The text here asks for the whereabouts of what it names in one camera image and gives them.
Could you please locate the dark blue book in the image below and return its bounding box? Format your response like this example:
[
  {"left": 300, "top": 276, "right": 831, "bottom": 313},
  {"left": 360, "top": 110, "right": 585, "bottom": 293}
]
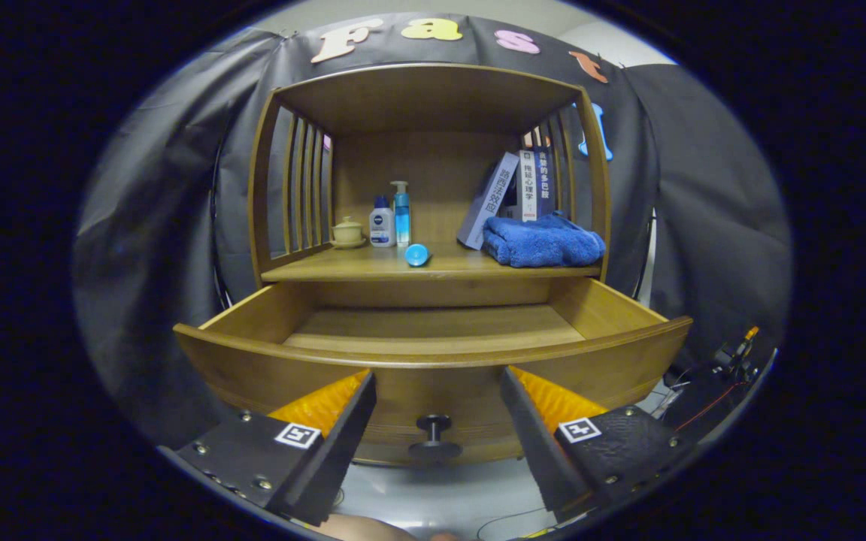
[{"left": 534, "top": 147, "right": 556, "bottom": 219}]

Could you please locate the blue pump bottle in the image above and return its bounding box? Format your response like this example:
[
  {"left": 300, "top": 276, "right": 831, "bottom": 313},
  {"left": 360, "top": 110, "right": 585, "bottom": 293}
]
[{"left": 390, "top": 180, "right": 411, "bottom": 247}]

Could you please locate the black and orange gripper device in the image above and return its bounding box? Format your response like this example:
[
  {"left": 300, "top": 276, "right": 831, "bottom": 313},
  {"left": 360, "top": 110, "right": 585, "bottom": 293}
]
[{"left": 662, "top": 325, "right": 768, "bottom": 444}]

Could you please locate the black backdrop cloth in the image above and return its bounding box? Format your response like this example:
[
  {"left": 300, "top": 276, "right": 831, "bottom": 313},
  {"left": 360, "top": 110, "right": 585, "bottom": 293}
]
[{"left": 72, "top": 11, "right": 793, "bottom": 452}]

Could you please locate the wooden countertop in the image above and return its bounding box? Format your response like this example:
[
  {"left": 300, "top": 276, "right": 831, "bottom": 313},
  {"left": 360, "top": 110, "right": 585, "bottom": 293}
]
[{"left": 262, "top": 240, "right": 603, "bottom": 283}]

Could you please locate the white spine book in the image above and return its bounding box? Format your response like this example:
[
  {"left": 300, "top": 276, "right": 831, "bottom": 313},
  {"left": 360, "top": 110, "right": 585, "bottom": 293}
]
[{"left": 517, "top": 149, "right": 539, "bottom": 222}]

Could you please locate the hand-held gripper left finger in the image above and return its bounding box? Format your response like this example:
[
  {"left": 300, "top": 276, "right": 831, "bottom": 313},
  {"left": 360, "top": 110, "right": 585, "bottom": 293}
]
[{"left": 156, "top": 370, "right": 378, "bottom": 527}]

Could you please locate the black light stand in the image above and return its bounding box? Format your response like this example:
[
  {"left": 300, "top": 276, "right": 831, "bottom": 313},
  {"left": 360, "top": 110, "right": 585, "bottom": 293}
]
[{"left": 210, "top": 135, "right": 232, "bottom": 309}]

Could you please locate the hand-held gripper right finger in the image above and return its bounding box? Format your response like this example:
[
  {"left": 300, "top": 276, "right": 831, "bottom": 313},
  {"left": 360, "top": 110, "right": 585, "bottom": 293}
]
[{"left": 499, "top": 366, "right": 697, "bottom": 524}]

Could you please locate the wooden drawer with black knob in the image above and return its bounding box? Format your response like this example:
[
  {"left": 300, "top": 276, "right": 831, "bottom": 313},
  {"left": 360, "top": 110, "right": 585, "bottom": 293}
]
[{"left": 172, "top": 277, "right": 693, "bottom": 468}]

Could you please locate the wooden cabinet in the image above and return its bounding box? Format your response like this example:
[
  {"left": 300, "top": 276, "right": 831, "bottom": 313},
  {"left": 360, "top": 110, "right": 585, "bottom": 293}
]
[{"left": 247, "top": 62, "right": 613, "bottom": 309}]

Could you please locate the grey book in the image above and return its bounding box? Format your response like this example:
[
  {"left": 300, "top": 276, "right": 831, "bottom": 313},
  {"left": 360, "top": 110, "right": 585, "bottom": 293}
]
[{"left": 456, "top": 152, "right": 521, "bottom": 251}]

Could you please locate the white bottle with blue cap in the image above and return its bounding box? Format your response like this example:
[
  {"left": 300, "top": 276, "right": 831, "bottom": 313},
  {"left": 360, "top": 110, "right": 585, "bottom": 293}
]
[{"left": 369, "top": 196, "right": 396, "bottom": 248}]

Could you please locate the blue folded towel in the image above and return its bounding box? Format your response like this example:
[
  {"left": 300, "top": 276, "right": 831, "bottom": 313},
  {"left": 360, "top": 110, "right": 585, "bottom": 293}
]
[{"left": 482, "top": 213, "right": 607, "bottom": 269}]

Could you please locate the black floor cable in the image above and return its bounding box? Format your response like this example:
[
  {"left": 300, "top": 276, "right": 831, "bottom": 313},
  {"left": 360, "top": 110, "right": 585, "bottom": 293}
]
[{"left": 476, "top": 507, "right": 554, "bottom": 541}]

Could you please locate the small beige lidded pot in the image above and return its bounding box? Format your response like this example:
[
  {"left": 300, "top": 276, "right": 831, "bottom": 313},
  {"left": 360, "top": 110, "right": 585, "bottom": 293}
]
[{"left": 329, "top": 216, "right": 368, "bottom": 249}]

